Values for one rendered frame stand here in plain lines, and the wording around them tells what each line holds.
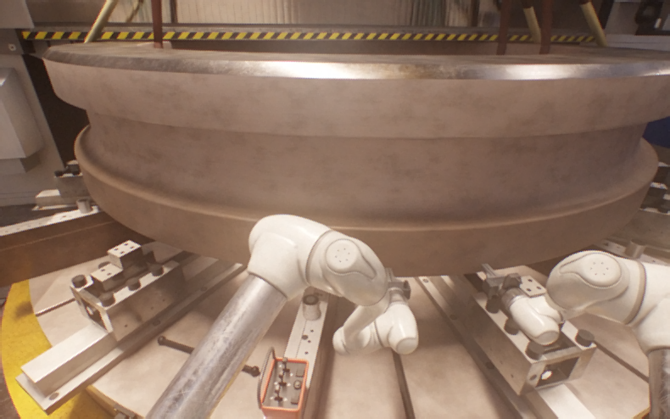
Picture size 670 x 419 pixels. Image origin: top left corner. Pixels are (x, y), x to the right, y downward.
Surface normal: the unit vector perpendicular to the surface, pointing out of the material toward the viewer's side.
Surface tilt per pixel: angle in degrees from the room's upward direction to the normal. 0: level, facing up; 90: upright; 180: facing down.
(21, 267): 90
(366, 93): 90
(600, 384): 0
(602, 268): 41
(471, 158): 90
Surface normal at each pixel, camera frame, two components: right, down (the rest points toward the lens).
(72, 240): 0.60, 0.37
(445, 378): 0.01, -0.88
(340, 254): -0.18, -0.43
